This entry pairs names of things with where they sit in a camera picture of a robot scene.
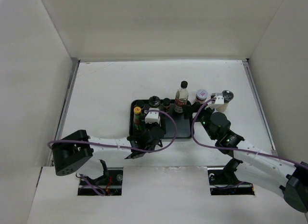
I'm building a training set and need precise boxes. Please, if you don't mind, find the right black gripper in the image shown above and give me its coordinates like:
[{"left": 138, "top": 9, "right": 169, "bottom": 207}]
[{"left": 181, "top": 102, "right": 218, "bottom": 140}]

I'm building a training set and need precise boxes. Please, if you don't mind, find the tall clear vinegar bottle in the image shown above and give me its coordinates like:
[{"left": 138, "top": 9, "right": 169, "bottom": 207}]
[{"left": 174, "top": 81, "right": 189, "bottom": 114}]

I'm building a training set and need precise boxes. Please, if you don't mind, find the red chili sauce bottle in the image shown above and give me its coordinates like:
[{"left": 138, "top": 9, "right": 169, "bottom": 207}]
[{"left": 133, "top": 106, "right": 144, "bottom": 131}]

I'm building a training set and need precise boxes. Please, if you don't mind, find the black-capped pepper jar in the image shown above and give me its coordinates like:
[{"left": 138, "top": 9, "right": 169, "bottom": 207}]
[{"left": 163, "top": 98, "right": 170, "bottom": 113}]

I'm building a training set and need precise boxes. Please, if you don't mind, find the wide black-capped seasoning jar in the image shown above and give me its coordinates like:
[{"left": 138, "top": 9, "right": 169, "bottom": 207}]
[{"left": 148, "top": 95, "right": 161, "bottom": 109}]

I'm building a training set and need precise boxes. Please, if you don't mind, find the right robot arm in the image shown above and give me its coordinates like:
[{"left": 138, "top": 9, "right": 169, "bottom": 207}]
[{"left": 183, "top": 97, "right": 308, "bottom": 213}]

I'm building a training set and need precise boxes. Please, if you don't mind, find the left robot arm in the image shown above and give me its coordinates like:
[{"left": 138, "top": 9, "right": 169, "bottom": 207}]
[{"left": 49, "top": 112, "right": 166, "bottom": 185}]

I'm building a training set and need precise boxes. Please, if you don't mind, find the white-lidded spice jar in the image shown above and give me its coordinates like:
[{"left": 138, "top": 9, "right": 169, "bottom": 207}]
[{"left": 195, "top": 89, "right": 208, "bottom": 104}]

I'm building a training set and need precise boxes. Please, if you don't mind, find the black plastic tray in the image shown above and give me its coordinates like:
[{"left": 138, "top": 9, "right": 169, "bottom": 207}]
[{"left": 129, "top": 99, "right": 193, "bottom": 140}]

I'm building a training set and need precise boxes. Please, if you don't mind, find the small black-capped spice jar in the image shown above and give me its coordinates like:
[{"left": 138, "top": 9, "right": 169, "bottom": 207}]
[{"left": 136, "top": 100, "right": 144, "bottom": 111}]

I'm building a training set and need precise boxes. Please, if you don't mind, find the clear salt grinder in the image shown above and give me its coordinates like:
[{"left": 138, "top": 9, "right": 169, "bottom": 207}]
[{"left": 216, "top": 90, "right": 234, "bottom": 113}]

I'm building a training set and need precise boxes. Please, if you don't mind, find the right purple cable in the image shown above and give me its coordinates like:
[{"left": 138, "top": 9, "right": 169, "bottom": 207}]
[{"left": 191, "top": 95, "right": 308, "bottom": 190}]

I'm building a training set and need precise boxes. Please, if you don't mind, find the purple cable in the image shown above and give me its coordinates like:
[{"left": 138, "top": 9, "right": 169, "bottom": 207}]
[
  {"left": 191, "top": 95, "right": 308, "bottom": 190},
  {"left": 47, "top": 109, "right": 179, "bottom": 197}
]

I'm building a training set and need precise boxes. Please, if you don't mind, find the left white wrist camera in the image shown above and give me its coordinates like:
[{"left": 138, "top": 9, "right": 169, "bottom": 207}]
[{"left": 144, "top": 108, "right": 160, "bottom": 124}]

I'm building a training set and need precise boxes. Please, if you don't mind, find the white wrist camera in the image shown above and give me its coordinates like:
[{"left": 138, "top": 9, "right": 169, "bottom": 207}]
[
  {"left": 144, "top": 108, "right": 160, "bottom": 124},
  {"left": 206, "top": 93, "right": 225, "bottom": 109}
]

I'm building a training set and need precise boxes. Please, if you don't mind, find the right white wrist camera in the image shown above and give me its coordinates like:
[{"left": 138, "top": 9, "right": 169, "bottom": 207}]
[{"left": 206, "top": 93, "right": 225, "bottom": 109}]

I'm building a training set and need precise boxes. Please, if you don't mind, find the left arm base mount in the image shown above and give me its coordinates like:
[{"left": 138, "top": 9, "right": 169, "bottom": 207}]
[{"left": 75, "top": 159, "right": 124, "bottom": 197}]

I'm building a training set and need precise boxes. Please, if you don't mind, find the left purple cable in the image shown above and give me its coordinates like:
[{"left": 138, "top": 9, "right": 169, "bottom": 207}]
[{"left": 47, "top": 109, "right": 179, "bottom": 197}]

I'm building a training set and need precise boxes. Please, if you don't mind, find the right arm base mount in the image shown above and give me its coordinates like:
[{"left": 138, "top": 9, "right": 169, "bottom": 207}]
[{"left": 207, "top": 159, "right": 255, "bottom": 196}]

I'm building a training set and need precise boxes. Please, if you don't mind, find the aluminium table edge rail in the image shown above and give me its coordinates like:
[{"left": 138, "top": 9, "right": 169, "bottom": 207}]
[{"left": 47, "top": 57, "right": 80, "bottom": 167}]

